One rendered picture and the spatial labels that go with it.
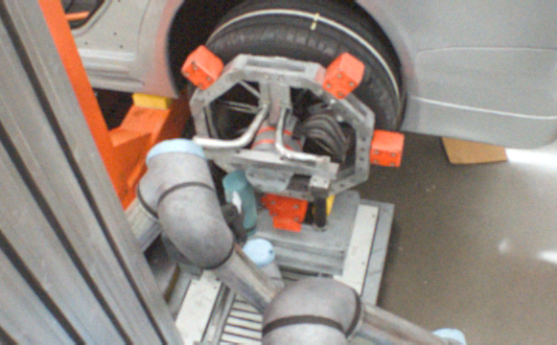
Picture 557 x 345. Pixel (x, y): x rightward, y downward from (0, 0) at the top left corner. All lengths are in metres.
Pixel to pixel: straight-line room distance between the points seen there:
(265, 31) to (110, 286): 1.23
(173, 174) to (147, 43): 0.97
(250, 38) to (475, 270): 1.42
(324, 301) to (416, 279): 1.73
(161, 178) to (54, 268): 0.70
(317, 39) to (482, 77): 0.50
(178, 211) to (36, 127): 0.69
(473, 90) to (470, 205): 1.03
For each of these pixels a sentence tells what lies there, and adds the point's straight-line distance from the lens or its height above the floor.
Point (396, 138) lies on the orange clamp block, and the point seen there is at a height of 0.88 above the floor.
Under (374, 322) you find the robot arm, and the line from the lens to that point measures 0.94.
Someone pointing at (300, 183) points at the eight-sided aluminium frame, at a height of 0.61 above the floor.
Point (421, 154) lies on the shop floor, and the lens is 2.95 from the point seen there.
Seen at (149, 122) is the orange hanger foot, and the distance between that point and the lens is 2.21.
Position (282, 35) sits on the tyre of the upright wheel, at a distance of 1.66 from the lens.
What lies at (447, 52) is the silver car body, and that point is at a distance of 1.76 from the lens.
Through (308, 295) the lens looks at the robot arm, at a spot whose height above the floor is 1.46.
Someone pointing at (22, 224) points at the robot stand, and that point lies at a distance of 0.42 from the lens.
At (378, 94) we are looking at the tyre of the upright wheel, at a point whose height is 1.01.
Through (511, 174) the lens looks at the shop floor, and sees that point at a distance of 2.96.
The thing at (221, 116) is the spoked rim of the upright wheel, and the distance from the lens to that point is 1.99.
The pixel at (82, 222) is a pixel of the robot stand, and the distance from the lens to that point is 0.49.
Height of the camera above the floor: 2.18
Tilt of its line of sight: 51 degrees down
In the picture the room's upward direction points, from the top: 6 degrees counter-clockwise
